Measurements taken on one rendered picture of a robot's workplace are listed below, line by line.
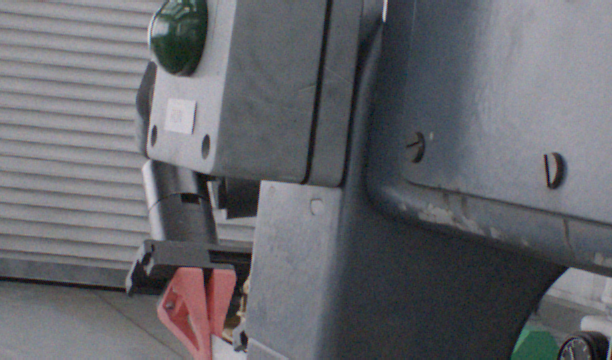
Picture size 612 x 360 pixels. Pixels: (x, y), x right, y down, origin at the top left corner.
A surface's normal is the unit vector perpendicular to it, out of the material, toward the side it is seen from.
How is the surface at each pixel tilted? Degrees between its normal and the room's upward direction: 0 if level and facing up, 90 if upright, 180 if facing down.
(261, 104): 90
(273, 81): 90
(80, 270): 90
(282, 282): 90
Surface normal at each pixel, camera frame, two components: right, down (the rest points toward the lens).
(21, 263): 0.40, 0.10
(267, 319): -0.91, -0.09
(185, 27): 0.04, -0.05
